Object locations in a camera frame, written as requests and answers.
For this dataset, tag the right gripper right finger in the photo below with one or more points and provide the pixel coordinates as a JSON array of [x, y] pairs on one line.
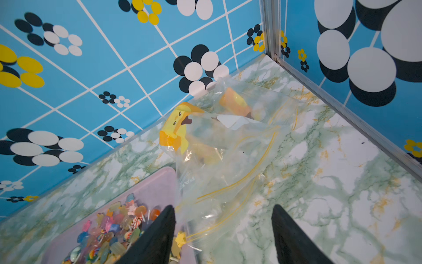
[[293, 246]]

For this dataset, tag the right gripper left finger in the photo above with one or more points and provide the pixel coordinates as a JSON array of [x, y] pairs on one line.
[[154, 246]]

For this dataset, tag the yellow duck ziploc bag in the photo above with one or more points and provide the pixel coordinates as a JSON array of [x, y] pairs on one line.
[[220, 162], [229, 96]]

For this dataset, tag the pile of candies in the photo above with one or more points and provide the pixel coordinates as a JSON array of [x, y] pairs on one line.
[[137, 228]]

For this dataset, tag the lilac plastic tray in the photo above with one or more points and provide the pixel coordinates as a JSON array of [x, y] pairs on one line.
[[106, 235]]

